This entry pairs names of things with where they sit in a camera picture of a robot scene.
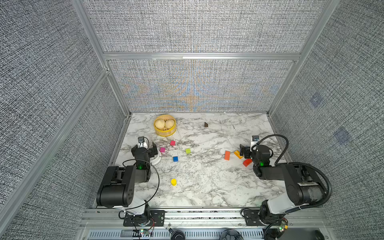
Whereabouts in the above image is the aluminium front rail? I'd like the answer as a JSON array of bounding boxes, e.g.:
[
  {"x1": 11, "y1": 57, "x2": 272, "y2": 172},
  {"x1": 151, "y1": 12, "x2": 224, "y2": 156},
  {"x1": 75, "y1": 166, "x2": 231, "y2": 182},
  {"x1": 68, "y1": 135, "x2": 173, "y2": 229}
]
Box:
[{"x1": 80, "y1": 208, "x2": 331, "y2": 229}]

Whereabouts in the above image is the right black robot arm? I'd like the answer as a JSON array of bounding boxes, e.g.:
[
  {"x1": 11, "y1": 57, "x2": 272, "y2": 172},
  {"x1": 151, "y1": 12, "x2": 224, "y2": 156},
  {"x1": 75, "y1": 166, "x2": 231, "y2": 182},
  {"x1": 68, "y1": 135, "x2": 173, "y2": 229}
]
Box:
[{"x1": 240, "y1": 144, "x2": 332, "y2": 226}]

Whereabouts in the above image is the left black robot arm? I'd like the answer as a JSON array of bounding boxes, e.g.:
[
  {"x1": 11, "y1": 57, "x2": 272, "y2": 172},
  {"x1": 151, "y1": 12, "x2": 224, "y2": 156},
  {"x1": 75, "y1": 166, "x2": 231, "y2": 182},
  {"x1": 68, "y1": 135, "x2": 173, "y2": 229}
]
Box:
[{"x1": 96, "y1": 139, "x2": 158, "y2": 227}]

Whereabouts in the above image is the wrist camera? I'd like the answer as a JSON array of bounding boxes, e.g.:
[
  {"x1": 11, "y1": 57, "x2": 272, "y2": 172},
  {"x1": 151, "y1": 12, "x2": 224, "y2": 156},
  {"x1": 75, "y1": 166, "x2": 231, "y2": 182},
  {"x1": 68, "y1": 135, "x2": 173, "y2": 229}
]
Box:
[
  {"x1": 137, "y1": 137, "x2": 150, "y2": 149},
  {"x1": 250, "y1": 135, "x2": 260, "y2": 152}
]

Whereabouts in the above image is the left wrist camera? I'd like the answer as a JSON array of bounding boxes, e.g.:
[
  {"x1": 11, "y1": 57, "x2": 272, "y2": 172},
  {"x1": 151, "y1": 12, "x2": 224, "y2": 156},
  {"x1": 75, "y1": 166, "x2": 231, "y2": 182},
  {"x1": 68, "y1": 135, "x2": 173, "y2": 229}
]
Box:
[{"x1": 137, "y1": 137, "x2": 150, "y2": 149}]

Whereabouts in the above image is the cream bun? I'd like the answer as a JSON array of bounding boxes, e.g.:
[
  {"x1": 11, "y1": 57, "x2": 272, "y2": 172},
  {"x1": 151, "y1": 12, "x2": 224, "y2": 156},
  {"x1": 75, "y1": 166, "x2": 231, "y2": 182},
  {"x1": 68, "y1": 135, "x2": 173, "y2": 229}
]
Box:
[
  {"x1": 165, "y1": 119, "x2": 175, "y2": 130},
  {"x1": 155, "y1": 119, "x2": 165, "y2": 130}
]

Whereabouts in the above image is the right cream bun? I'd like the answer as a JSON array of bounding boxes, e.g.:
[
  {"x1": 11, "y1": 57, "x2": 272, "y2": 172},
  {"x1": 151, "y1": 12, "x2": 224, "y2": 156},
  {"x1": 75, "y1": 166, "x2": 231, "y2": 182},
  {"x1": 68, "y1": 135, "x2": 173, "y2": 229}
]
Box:
[{"x1": 165, "y1": 119, "x2": 175, "y2": 130}]

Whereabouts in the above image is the yellow bamboo steamer basket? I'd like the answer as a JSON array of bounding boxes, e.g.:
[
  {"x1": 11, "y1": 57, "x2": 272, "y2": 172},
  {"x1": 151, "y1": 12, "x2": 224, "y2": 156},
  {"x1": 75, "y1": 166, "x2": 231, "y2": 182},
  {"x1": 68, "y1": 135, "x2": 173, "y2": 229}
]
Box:
[{"x1": 154, "y1": 115, "x2": 177, "y2": 137}]

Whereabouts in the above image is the white alarm clock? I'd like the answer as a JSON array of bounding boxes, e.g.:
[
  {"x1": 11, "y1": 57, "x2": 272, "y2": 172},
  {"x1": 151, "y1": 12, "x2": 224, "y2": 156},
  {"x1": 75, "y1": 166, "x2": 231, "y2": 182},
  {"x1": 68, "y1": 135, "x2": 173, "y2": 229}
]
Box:
[{"x1": 151, "y1": 153, "x2": 162, "y2": 166}]

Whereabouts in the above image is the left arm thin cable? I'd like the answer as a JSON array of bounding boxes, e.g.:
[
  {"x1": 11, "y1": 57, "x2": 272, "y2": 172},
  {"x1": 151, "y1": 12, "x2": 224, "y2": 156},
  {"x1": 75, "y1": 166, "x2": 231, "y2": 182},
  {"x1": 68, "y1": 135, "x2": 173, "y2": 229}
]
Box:
[{"x1": 118, "y1": 158, "x2": 161, "y2": 220}]

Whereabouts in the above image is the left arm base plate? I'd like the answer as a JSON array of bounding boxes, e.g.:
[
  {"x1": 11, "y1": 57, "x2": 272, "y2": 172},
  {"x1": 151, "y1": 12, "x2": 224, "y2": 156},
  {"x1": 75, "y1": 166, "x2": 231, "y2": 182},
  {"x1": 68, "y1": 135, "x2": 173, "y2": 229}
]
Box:
[{"x1": 123, "y1": 210, "x2": 165, "y2": 228}]

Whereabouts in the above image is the left cream bun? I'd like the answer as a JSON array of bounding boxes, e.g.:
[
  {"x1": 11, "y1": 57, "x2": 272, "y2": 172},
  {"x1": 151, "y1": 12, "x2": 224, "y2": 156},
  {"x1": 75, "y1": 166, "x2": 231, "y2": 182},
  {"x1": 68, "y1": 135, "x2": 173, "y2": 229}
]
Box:
[{"x1": 155, "y1": 119, "x2": 165, "y2": 130}]

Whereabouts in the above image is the red rectangular block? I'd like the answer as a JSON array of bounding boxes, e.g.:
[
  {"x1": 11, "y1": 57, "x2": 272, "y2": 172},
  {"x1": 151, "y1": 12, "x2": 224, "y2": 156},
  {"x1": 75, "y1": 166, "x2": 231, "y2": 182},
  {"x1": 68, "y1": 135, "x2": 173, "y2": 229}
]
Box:
[{"x1": 243, "y1": 159, "x2": 253, "y2": 167}]

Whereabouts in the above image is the yellow orange supermarket block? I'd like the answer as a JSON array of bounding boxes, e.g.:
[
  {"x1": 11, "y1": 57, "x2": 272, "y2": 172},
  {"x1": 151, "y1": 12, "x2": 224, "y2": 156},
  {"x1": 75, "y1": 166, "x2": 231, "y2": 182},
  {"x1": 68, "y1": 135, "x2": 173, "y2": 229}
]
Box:
[{"x1": 234, "y1": 151, "x2": 243, "y2": 159}]

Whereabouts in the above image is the orange rectangular block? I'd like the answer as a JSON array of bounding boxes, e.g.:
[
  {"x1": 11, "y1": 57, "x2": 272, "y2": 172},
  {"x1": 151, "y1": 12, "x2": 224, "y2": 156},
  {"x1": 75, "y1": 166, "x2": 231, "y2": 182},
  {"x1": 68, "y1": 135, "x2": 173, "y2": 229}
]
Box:
[{"x1": 224, "y1": 151, "x2": 231, "y2": 161}]

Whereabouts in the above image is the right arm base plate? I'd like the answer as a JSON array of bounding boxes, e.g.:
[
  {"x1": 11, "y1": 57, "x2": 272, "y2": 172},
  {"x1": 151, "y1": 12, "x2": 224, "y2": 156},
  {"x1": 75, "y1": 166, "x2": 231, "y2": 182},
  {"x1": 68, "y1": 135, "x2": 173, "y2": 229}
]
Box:
[{"x1": 241, "y1": 208, "x2": 264, "y2": 227}]

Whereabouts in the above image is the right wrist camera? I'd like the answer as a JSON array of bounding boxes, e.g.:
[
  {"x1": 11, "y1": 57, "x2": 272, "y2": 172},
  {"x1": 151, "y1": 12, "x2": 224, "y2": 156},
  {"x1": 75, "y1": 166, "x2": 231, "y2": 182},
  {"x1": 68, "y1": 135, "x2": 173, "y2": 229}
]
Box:
[{"x1": 250, "y1": 135, "x2": 260, "y2": 152}]

